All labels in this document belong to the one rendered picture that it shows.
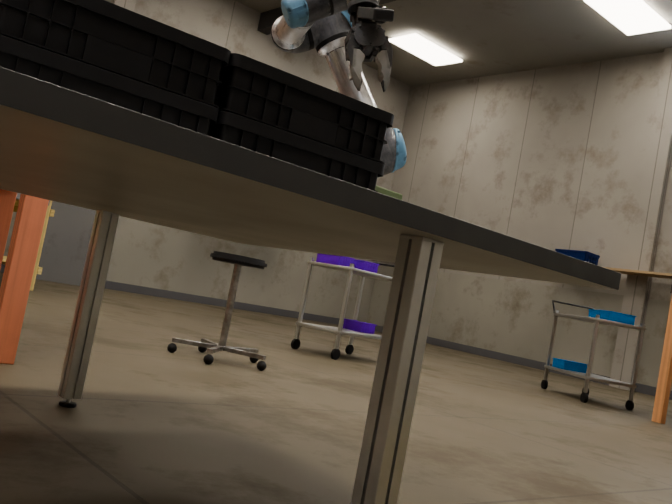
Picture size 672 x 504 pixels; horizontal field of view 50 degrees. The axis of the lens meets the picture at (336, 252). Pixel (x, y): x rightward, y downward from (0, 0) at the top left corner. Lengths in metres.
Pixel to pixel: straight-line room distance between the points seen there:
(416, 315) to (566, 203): 10.59
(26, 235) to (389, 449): 2.21
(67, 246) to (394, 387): 9.42
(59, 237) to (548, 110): 7.84
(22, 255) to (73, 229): 7.40
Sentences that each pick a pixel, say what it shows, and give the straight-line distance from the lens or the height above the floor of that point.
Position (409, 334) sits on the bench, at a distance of 1.31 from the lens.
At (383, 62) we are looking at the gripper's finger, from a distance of 1.64.
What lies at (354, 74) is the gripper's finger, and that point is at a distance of 1.61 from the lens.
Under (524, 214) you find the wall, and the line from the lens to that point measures 12.23.
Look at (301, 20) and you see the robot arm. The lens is 1.79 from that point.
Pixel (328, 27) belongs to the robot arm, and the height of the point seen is 1.28.
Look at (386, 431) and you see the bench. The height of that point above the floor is 0.31.
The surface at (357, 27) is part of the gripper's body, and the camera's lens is 1.66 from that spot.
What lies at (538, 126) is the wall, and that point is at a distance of 12.56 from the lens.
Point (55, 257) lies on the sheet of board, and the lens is 10.50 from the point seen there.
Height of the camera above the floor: 0.53
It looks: 3 degrees up
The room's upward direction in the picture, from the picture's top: 11 degrees clockwise
